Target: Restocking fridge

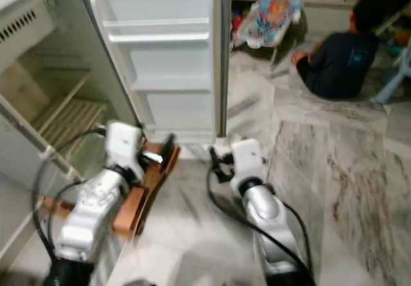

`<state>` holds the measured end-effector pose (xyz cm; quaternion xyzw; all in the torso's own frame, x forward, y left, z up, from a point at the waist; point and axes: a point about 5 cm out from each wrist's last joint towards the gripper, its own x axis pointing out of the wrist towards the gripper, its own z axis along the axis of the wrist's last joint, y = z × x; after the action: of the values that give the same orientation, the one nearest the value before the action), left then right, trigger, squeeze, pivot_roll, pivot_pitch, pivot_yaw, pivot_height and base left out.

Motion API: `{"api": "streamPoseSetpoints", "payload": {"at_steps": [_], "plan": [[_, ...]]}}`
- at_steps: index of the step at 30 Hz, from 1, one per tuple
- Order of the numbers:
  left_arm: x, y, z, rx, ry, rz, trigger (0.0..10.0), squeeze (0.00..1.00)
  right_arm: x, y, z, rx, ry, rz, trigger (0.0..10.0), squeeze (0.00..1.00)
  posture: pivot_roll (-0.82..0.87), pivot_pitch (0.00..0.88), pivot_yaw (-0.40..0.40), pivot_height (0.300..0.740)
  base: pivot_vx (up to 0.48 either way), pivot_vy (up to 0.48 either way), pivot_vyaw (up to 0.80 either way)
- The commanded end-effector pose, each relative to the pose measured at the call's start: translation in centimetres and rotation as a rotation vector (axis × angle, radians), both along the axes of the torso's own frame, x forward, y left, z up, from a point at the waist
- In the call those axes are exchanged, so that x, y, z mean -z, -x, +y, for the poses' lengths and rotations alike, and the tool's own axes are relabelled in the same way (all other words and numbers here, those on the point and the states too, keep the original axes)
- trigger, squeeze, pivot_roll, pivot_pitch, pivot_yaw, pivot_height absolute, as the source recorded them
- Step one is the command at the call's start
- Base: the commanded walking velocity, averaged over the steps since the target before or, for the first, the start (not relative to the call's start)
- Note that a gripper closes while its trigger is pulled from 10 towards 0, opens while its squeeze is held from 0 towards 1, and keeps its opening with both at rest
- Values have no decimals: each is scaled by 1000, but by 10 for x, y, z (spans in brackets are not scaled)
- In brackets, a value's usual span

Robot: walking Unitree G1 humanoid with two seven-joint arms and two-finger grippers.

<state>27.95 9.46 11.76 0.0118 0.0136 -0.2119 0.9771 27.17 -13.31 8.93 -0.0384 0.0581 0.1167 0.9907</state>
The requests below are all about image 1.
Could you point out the light blue plastic stool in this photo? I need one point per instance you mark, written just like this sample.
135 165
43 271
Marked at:
395 80

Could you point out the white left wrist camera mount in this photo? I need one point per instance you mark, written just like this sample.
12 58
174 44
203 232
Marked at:
123 143

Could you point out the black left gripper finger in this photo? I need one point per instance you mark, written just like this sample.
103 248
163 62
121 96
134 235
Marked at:
168 148

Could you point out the brown wooden fridge stand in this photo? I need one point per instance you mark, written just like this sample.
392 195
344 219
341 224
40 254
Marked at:
154 186

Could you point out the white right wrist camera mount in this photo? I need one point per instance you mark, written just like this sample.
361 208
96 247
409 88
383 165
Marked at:
246 159

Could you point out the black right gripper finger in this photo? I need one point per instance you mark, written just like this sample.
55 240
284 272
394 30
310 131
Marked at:
213 161

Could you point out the colourful baby bouncer seat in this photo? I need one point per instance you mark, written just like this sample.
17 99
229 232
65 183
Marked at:
271 17

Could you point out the white fridge door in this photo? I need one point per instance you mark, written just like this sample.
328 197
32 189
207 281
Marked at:
170 61

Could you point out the sitting person in dark shirt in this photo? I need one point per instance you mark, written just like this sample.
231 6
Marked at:
340 64

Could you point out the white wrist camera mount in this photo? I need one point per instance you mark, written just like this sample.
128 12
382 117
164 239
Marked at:
246 159
123 143

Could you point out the white fridge cabinet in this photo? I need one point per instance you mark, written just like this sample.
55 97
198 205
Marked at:
32 42

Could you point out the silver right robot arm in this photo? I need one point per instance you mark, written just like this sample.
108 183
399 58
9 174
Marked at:
270 225

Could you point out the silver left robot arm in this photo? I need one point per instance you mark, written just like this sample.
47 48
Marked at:
93 215

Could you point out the wide white door shelf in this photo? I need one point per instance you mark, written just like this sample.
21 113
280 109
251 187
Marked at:
157 32

